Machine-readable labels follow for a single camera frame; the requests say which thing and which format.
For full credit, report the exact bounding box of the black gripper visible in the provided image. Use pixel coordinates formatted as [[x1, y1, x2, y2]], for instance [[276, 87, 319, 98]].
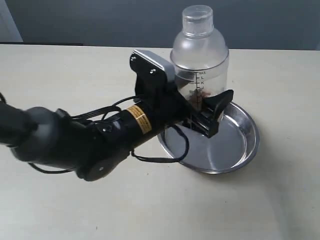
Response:
[[129, 54, 234, 138]]

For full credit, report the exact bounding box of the clear plastic shaker bottle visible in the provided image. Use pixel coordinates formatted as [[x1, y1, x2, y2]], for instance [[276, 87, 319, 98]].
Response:
[[170, 5, 229, 111]]

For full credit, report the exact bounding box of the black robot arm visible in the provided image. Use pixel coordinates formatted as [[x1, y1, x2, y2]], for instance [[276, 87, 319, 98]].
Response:
[[0, 50, 234, 182]]

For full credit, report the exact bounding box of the round stainless steel tray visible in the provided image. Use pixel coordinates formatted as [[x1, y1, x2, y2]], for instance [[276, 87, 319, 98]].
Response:
[[157, 100, 260, 175]]

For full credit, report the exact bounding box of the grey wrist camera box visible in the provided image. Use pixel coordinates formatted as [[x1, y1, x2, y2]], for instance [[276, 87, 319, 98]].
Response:
[[132, 49, 175, 82]]

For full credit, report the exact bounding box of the black cable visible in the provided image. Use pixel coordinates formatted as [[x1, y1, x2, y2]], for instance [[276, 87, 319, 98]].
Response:
[[27, 96, 191, 175]]

